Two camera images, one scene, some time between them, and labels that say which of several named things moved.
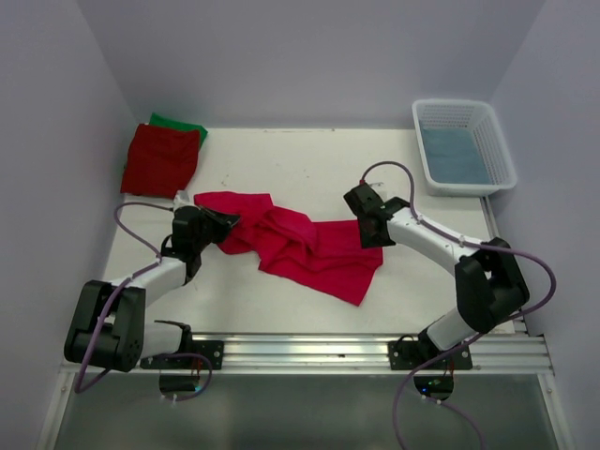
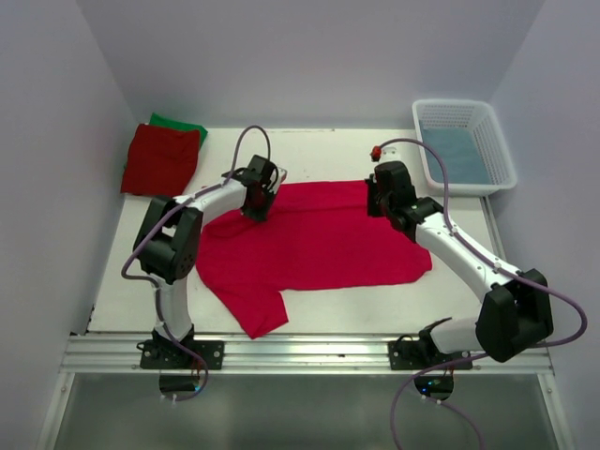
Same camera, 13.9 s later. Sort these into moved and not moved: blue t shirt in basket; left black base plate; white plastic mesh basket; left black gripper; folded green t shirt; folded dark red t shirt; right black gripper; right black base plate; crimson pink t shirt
Moved: right black gripper; left black gripper; crimson pink t shirt
Not moved: right black base plate; blue t shirt in basket; folded green t shirt; white plastic mesh basket; folded dark red t shirt; left black base plate
